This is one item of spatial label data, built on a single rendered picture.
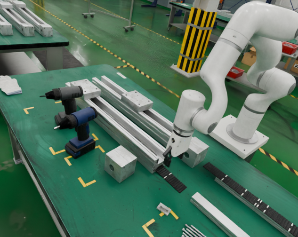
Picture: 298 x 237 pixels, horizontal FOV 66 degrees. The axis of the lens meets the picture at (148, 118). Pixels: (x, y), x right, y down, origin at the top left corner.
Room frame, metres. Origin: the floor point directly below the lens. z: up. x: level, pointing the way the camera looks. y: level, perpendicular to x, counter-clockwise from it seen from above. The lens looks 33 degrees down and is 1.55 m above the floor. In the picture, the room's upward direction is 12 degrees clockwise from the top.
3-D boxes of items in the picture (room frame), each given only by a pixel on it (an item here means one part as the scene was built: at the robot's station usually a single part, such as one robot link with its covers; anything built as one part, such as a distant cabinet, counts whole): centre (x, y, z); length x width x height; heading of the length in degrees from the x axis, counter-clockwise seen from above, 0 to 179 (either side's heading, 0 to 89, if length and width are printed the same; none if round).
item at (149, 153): (1.03, 0.21, 0.82); 0.80 x 0.10 x 0.09; 50
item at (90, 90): (1.19, 0.40, 0.87); 0.16 x 0.11 x 0.07; 50
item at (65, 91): (0.95, 0.44, 0.89); 0.20 x 0.08 x 0.22; 130
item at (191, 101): (0.73, -0.14, 1.14); 0.09 x 0.08 x 0.13; 45
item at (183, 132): (0.74, -0.14, 1.06); 0.09 x 0.08 x 0.03; 140
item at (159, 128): (1.18, 0.09, 0.82); 0.80 x 0.10 x 0.09; 50
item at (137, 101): (1.18, 0.09, 0.87); 0.16 x 0.11 x 0.07; 50
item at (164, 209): (0.56, -0.13, 0.78); 0.05 x 0.03 x 0.01; 63
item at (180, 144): (0.74, -0.14, 1.00); 0.10 x 0.07 x 0.11; 140
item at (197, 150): (0.90, -0.26, 0.83); 0.12 x 0.09 x 0.10; 140
